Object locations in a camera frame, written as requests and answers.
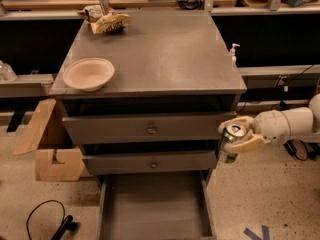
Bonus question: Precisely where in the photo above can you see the white paper bowl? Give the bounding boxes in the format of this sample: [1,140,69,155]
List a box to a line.
[63,58,115,92]

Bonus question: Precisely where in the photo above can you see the yellow chip bag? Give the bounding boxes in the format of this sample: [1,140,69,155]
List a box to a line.
[77,4,133,34]

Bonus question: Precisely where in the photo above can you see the black floor cable left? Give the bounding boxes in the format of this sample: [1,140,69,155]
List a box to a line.
[25,199,78,240]

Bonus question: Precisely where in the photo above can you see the grey top drawer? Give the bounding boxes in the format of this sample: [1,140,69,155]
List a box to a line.
[61,94,237,144]

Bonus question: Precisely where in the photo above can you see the grey bottom drawer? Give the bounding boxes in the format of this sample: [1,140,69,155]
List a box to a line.
[96,171,217,240]

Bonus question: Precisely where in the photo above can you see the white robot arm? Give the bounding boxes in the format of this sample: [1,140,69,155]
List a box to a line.
[218,94,320,154]

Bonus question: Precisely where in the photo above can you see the grey drawer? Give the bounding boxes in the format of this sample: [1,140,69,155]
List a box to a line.
[96,171,217,240]
[83,141,217,175]
[61,94,237,144]

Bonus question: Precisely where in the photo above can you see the grey drawer cabinet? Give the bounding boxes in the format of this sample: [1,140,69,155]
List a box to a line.
[49,9,248,240]

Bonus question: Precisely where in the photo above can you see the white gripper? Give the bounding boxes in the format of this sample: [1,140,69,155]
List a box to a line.
[218,110,290,154]

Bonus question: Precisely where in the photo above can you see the white pump bottle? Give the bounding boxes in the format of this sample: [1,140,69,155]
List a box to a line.
[229,43,240,65]

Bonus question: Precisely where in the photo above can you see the cardboard box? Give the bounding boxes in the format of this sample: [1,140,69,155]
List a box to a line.
[13,98,90,182]

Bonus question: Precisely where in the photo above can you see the black cable with adapter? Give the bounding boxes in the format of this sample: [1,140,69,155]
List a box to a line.
[271,63,320,162]

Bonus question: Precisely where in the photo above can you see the green soda can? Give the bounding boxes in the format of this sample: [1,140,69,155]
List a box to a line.
[215,123,247,163]

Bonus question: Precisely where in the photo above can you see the black table leg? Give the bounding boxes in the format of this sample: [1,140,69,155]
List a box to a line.
[7,109,26,132]

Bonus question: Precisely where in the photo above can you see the grey middle drawer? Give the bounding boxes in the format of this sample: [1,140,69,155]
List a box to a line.
[83,141,217,175]

